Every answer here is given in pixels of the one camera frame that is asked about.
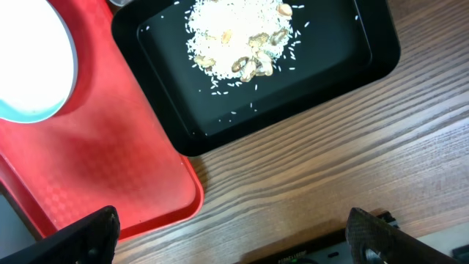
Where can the rice and nut leftovers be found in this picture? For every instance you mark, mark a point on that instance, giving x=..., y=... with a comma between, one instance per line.
x=235, y=41

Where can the light blue round plate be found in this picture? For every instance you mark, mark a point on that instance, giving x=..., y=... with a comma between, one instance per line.
x=39, y=61

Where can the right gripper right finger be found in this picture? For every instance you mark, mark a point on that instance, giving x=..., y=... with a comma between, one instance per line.
x=372, y=240

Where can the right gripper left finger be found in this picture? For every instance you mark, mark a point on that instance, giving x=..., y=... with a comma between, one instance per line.
x=90, y=240

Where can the black plastic tray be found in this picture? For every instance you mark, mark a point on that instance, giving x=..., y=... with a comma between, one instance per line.
x=336, y=47

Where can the red plastic serving tray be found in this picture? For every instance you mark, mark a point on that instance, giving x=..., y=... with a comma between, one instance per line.
x=105, y=147

